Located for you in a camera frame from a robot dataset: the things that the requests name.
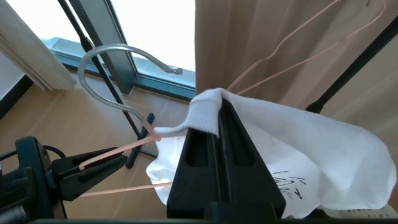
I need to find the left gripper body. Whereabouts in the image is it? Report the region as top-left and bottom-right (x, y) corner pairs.
(0, 136), (55, 222)

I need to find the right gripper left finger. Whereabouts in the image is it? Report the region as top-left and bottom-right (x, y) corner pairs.
(167, 127), (228, 219)

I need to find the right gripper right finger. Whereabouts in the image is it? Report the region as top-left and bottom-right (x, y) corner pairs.
(218, 98), (287, 219)

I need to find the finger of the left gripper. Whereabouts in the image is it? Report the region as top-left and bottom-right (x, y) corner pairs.
(51, 147), (128, 184)
(57, 163), (127, 202)

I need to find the pink clothes hanger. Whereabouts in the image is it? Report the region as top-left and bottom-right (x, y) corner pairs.
(76, 43), (184, 198)
(226, 0), (388, 96)

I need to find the white garment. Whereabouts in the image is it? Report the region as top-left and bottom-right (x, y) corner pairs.
(146, 88), (397, 219)

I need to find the black clothes rack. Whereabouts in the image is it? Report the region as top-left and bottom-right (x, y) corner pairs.
(57, 0), (398, 169)

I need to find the beige curtain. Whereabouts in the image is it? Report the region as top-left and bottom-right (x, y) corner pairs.
(0, 0), (77, 91)
(194, 0), (398, 162)

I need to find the black cable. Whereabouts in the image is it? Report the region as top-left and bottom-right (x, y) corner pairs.
(0, 144), (67, 162)

